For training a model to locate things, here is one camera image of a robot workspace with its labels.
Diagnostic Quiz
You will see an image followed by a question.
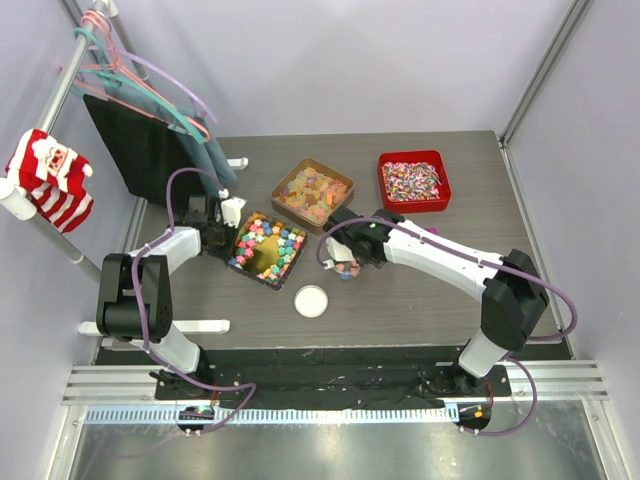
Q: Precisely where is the star candy tin box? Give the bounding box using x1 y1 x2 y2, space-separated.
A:
227 212 308 292

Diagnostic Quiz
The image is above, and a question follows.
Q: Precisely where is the red candy box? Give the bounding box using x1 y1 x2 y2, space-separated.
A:
377 150 452 214

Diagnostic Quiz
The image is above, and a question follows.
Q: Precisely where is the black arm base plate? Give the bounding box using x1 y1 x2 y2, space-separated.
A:
152 346 512 411

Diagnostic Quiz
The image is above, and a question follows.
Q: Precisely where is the purple hanger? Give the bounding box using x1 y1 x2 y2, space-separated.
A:
116 49 218 123

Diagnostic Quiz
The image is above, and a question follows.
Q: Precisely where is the pink hanger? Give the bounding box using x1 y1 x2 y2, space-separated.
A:
74 9 211 144

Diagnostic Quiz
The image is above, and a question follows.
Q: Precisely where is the teal hanger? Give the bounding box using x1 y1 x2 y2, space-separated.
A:
74 27 211 144

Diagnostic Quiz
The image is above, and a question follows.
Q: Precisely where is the grey-blue cloth on hanger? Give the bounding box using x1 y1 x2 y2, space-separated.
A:
106 86 237 195

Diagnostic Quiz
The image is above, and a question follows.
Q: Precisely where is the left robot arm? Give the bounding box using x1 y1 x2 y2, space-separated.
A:
95 196 246 399

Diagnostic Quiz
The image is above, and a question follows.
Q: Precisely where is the clear plastic cup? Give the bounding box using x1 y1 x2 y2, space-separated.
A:
333 260 361 281

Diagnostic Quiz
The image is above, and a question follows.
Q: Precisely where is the black cloth on hanger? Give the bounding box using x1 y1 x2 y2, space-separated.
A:
83 95 195 207

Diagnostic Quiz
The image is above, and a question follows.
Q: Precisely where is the brown gummy candy tin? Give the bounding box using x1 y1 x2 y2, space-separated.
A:
271 157 355 235

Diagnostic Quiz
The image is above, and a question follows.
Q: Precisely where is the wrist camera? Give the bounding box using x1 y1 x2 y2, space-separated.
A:
218 189 247 228
321 237 355 270

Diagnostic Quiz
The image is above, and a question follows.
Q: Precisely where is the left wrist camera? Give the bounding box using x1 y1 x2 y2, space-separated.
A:
218 189 247 228

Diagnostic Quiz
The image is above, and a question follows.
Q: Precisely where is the white cable duct strip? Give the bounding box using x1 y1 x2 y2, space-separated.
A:
84 404 459 426

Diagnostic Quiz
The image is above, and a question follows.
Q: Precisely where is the metal clothes rack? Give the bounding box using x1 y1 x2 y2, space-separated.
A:
0 0 250 341

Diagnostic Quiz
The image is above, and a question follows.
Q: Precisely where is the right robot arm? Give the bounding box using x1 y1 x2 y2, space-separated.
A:
323 207 549 395

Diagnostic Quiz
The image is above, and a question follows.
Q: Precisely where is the santa red striped sock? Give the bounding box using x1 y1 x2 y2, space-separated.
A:
5 129 94 234

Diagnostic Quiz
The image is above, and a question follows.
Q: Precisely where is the purple cable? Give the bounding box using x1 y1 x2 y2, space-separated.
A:
132 167 259 434
317 215 580 439

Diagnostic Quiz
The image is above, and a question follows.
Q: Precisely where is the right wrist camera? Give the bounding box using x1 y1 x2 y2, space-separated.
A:
321 237 355 270

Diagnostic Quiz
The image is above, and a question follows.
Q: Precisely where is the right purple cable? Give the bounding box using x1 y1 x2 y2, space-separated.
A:
317 215 580 439

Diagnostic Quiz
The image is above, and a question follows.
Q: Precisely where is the white round lid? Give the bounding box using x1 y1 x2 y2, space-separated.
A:
293 285 329 318

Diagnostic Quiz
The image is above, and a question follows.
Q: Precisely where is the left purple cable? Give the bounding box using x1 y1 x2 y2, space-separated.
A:
132 167 259 434

